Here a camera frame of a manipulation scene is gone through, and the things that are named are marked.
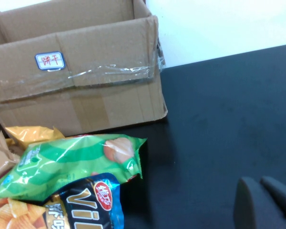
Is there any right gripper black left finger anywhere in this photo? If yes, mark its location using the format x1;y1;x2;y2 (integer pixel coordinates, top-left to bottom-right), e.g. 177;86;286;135
233;177;286;229

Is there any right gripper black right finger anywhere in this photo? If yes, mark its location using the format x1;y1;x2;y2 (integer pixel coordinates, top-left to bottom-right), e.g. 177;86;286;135
259;176;286;221

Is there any small yellow snack packet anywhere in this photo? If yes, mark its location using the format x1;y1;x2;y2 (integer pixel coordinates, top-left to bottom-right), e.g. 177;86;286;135
4;125;65;150

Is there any blue black ridged chips bag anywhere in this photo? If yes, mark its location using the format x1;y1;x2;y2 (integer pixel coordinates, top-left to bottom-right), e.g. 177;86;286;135
0;173;124;229

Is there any cardboard box with clear tape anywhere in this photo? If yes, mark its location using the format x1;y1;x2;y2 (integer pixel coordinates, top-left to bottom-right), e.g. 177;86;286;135
0;0;169;139

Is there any green potato chips bag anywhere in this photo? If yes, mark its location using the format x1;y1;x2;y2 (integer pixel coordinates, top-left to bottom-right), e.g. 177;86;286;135
0;133;147;202

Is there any brown biscuit packet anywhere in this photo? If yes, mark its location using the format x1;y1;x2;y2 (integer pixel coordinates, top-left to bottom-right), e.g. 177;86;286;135
0;131;23;184

